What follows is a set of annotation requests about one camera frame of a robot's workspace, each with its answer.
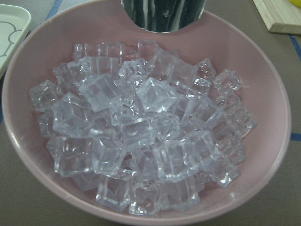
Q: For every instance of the steel ice scoop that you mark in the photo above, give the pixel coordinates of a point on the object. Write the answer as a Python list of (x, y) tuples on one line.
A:
[(163, 16)]

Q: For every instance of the pile of clear ice cubes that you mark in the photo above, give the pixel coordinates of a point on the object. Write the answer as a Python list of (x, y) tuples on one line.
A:
[(142, 128)]

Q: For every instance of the yellow lemon lower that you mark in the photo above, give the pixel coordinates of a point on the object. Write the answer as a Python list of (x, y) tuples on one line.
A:
[(296, 2)]

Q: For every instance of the cream bear tray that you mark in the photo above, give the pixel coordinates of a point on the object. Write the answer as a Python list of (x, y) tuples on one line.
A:
[(15, 24)]

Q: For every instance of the wooden cutting board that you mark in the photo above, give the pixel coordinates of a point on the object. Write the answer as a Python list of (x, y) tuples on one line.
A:
[(280, 16)]

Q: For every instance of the pink bowl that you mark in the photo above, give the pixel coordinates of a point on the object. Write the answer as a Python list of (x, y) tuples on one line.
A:
[(263, 93)]

